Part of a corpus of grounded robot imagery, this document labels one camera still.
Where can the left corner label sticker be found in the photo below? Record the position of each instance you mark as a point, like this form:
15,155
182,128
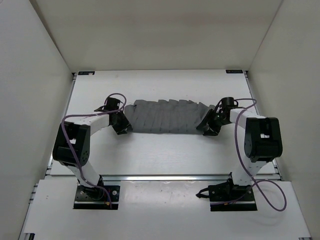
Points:
86,73

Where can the corner label sticker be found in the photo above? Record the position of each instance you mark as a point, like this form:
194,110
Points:
86,73
234,71

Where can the right corner label sticker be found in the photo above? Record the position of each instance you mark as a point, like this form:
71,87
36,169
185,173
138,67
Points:
234,71

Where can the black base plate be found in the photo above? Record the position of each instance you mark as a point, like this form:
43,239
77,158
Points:
229,197
87,198

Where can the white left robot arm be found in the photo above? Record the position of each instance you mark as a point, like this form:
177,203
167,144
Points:
72,146

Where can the grey pleated skirt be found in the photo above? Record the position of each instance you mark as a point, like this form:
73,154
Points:
166,116

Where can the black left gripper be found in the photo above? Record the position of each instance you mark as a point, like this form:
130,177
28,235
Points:
126,124

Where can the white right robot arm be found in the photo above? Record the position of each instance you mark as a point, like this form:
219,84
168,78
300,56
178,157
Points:
262,139

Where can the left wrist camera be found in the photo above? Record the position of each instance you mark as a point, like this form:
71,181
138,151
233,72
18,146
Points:
112,104

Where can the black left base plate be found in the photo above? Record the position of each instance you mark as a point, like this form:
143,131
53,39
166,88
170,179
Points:
87,198

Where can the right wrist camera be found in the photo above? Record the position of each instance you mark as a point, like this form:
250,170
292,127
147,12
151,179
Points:
226,104

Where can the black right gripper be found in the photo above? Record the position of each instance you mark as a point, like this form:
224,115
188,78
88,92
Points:
212,130

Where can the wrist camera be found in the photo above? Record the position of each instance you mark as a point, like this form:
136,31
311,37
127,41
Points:
112,104
226,104

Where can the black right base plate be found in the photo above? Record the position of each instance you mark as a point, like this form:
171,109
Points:
229,197

